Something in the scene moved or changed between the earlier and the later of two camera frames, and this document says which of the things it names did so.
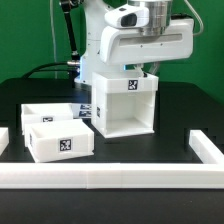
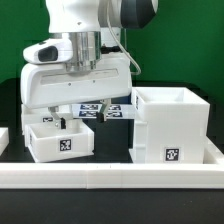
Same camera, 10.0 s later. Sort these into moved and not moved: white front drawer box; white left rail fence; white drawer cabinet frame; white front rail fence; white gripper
Moved: white drawer cabinet frame; white gripper
Not moved: white front rail fence; white left rail fence; white front drawer box
